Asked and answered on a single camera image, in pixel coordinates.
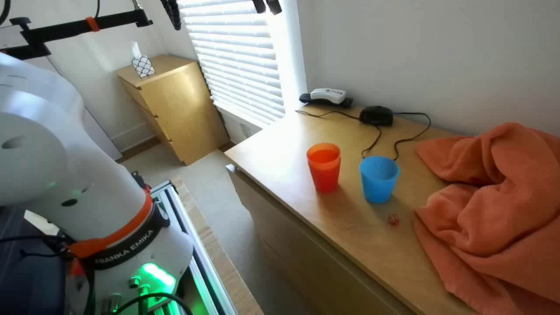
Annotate black power cable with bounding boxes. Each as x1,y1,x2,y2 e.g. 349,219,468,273
296,107,434,163

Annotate white window blinds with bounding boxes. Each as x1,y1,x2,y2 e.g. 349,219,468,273
179,0,286,128

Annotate orange fleece blanket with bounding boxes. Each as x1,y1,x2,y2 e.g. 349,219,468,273
413,123,560,315

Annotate black power adapter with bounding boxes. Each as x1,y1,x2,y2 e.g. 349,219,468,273
359,105,394,126

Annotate black camera boom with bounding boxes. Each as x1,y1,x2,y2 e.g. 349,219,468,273
2,0,153,60

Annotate white and black handset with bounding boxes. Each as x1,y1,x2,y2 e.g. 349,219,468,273
300,88,352,109

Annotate patterned tissue box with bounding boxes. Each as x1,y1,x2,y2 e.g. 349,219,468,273
132,44,154,79

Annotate small red object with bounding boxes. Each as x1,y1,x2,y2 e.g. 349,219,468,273
389,215,399,226

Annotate blue plastic cup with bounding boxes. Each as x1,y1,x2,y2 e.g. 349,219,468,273
359,156,399,203

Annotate small wooden dresser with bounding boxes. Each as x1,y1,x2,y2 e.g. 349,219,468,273
116,56,230,165

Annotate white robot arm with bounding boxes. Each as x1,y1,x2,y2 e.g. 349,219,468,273
0,54,193,315

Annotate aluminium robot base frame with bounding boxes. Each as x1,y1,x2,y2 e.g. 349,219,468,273
123,172,237,315

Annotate orange plastic cup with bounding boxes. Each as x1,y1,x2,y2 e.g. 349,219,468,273
307,142,342,193

